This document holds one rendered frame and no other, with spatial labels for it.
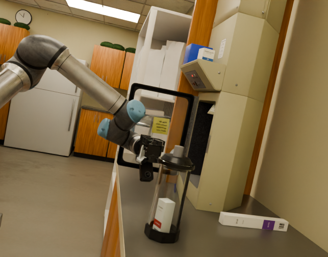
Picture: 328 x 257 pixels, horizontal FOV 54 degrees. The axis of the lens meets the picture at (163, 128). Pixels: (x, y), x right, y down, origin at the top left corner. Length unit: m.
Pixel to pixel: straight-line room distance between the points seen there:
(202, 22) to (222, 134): 0.62
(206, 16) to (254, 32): 0.40
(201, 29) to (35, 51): 0.82
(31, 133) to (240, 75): 5.30
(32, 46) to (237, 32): 0.73
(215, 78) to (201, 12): 0.50
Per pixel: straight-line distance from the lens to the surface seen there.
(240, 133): 1.30
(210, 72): 1.25
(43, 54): 1.16
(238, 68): 1.28
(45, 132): 6.23
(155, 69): 2.60
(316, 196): 1.40
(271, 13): 1.42
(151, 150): 1.12
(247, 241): 1.13
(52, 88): 6.16
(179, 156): 0.92
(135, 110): 1.14
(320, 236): 1.37
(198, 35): 1.64
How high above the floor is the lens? 1.32
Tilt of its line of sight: 4 degrees down
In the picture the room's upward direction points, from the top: 11 degrees clockwise
